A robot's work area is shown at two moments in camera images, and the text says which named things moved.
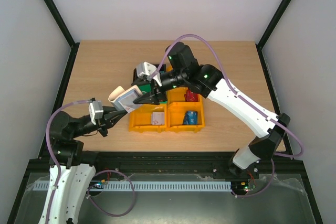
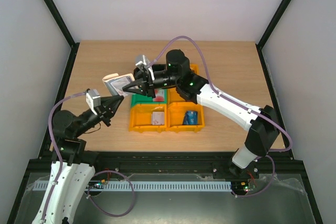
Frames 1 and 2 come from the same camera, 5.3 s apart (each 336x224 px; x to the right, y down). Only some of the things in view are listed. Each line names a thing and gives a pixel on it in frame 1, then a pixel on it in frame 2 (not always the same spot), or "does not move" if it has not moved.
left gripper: x=107 y=120 → x=109 y=107
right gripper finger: x=150 y=99 → x=143 y=91
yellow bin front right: x=176 y=112 does not move
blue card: x=190 y=117 does not move
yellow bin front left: x=140 y=120 does not move
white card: x=157 y=118 does not move
